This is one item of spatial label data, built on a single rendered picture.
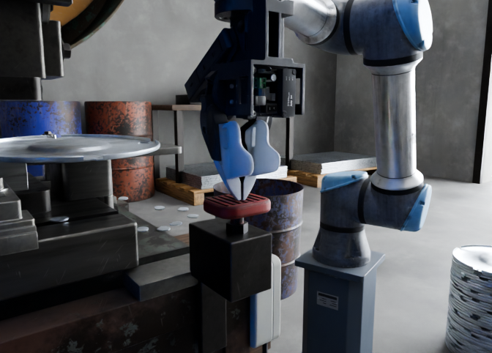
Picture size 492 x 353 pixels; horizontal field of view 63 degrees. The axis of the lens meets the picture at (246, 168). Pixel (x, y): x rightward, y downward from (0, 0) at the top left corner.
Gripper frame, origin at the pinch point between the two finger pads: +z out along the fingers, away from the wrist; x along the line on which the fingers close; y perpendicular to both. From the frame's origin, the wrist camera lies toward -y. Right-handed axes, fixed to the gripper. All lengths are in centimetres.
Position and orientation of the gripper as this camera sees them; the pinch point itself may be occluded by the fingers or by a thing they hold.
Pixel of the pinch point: (236, 188)
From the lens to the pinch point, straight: 47.0
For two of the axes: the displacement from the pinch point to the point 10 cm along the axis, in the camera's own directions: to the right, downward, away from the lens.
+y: 6.0, 1.3, -7.9
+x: 8.0, -0.9, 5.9
